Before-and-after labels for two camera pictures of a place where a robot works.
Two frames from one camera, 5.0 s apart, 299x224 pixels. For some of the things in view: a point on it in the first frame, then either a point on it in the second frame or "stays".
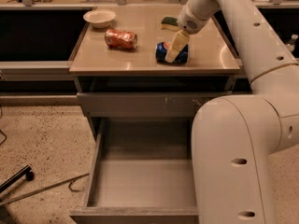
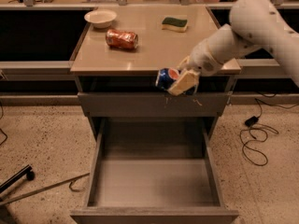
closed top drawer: [144, 104] stays
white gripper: [188, 21] to [202, 61]
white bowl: [100, 19] stays
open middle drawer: [141, 173] stays
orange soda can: [120, 38] stays
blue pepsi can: [162, 49] to [165, 77]
